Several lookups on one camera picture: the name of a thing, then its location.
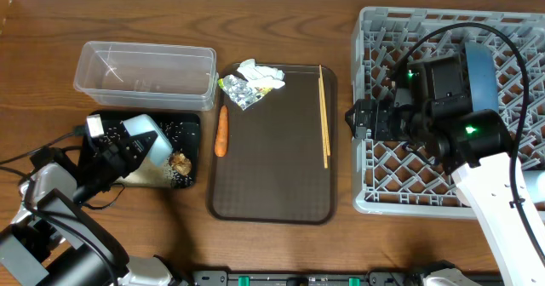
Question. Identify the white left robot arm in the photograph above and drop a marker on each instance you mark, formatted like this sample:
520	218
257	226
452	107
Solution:
52	241

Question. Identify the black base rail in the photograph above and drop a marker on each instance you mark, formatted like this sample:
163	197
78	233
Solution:
438	273

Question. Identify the orange carrot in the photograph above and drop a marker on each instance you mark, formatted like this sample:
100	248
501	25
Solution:
221	139

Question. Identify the brown serving tray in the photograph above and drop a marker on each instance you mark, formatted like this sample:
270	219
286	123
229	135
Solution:
274	170

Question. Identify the clear plastic bin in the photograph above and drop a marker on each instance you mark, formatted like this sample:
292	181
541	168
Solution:
147	75

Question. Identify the brown round bread piece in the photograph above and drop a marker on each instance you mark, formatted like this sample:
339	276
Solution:
180	163

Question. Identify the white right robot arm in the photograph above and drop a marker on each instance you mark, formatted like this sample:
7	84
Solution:
436	106

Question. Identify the dark blue plate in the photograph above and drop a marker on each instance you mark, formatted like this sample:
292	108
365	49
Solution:
482	77

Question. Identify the light blue rice bowl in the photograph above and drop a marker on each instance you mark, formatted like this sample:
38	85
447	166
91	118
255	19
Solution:
161	147

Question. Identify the light blue cup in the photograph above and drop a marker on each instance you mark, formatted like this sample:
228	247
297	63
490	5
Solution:
535	184

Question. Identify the black waste tray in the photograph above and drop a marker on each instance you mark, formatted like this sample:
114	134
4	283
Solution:
113	119

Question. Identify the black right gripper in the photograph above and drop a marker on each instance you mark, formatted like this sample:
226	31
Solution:
382	111

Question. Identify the grey dishwasher rack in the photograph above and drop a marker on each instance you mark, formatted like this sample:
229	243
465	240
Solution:
386	178

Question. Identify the crumpled white paper napkin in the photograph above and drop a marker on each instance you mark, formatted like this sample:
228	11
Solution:
262	77

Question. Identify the crumpled foil wrapper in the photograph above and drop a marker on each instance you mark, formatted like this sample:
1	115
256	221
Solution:
239	91

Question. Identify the wooden chopstick right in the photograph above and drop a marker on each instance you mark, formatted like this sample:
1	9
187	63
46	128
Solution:
323	110

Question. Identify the wooden chopstick left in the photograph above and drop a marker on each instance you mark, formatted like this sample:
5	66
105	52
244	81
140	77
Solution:
326	160

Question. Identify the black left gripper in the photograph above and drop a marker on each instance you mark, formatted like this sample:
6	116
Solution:
111	157

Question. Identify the wooden chopstick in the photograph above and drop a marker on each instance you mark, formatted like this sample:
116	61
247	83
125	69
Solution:
326	160
323	110

